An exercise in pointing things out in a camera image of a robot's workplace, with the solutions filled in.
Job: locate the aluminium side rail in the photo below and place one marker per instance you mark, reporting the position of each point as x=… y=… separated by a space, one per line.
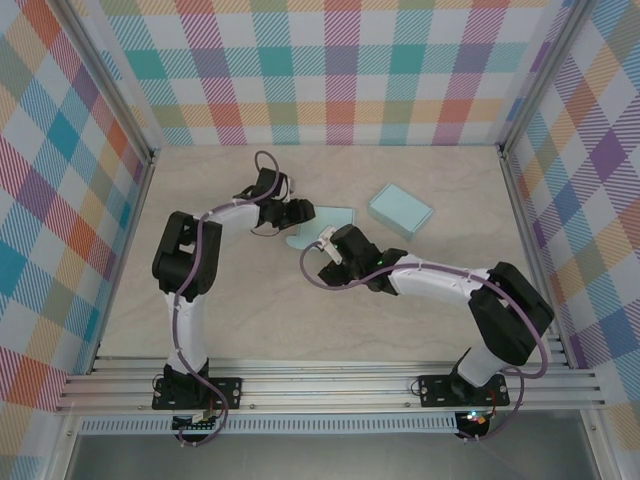
x=530 y=240
x=125 y=260

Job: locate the light blue paper box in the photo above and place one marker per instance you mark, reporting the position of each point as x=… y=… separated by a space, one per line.
x=320 y=222
x=397 y=207

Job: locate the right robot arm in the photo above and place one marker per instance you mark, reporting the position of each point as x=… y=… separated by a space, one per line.
x=510 y=310

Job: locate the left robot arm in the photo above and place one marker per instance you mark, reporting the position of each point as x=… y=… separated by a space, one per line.
x=185 y=255

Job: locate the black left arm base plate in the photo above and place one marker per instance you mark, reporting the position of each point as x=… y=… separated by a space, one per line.
x=230 y=392

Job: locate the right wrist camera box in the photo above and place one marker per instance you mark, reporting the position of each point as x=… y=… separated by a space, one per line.
x=331 y=240

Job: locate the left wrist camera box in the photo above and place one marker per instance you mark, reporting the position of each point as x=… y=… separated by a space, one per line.
x=291 y=186

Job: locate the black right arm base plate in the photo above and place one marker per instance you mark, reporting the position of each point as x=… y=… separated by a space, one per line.
x=435 y=390

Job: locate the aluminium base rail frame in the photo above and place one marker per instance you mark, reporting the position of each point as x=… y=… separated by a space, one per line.
x=325 y=385

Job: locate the grey metal shelf panel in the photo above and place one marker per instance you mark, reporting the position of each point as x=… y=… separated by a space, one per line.
x=325 y=457

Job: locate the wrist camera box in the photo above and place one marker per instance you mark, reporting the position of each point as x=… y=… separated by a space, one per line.
x=291 y=186
x=331 y=240

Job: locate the aluminium corner post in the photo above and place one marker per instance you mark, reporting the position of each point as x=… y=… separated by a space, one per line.
x=540 y=75
x=117 y=85

